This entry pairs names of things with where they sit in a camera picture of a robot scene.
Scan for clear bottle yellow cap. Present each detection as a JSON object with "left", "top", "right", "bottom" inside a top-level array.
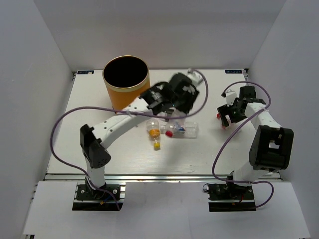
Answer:
[{"left": 147, "top": 119, "right": 160, "bottom": 150}]

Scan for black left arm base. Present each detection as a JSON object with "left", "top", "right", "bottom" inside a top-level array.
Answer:
[{"left": 72, "top": 183, "right": 124, "bottom": 212}]

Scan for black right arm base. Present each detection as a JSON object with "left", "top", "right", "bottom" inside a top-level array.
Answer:
[{"left": 202, "top": 183, "right": 256, "bottom": 212}]

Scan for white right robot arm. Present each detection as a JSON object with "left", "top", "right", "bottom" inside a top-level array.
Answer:
[{"left": 217, "top": 86, "right": 294, "bottom": 199}]

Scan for clear bottle blue label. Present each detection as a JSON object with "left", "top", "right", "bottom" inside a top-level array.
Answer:
[{"left": 160, "top": 121, "right": 199, "bottom": 138}]

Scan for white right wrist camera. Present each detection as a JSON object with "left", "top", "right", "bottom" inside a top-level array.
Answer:
[{"left": 221, "top": 90, "right": 237, "bottom": 106}]

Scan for small red-label cola bottle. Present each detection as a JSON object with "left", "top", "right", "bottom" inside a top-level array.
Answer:
[{"left": 216, "top": 113, "right": 229, "bottom": 129}]

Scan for clear bottle red label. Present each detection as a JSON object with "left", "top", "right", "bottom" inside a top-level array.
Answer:
[{"left": 165, "top": 109, "right": 185, "bottom": 137}]

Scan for orange cylindrical bin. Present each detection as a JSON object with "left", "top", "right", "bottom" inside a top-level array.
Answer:
[{"left": 102, "top": 55, "right": 150, "bottom": 110}]

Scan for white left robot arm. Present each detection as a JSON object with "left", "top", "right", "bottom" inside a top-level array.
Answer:
[{"left": 80, "top": 70, "right": 204, "bottom": 199}]

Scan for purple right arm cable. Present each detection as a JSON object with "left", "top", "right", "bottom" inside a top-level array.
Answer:
[{"left": 211, "top": 81, "right": 276, "bottom": 209}]

